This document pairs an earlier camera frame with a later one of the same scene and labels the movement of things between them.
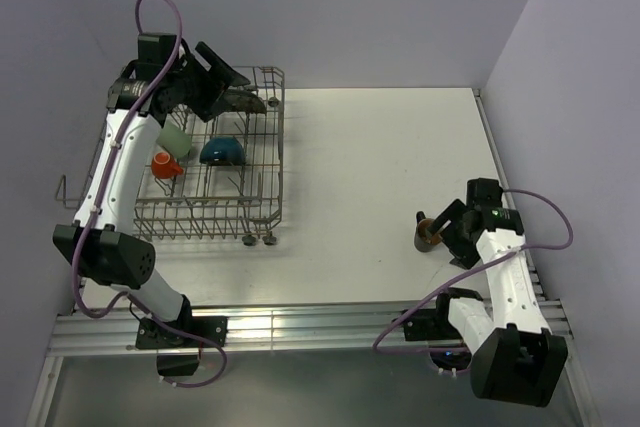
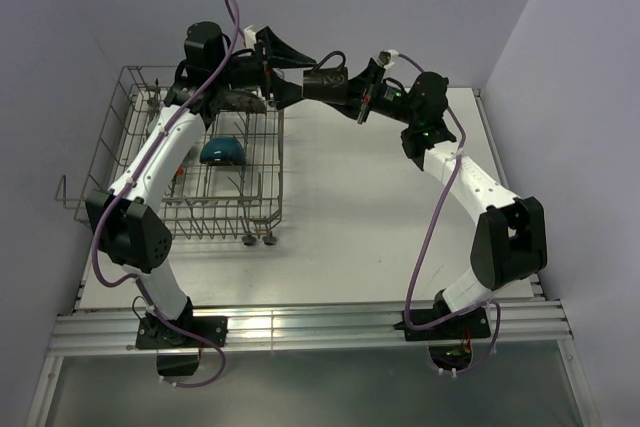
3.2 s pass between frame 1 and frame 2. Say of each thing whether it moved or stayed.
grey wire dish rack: stayed
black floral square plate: stayed
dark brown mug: moved
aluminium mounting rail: stayed
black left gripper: moved
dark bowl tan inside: stayed
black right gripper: moved
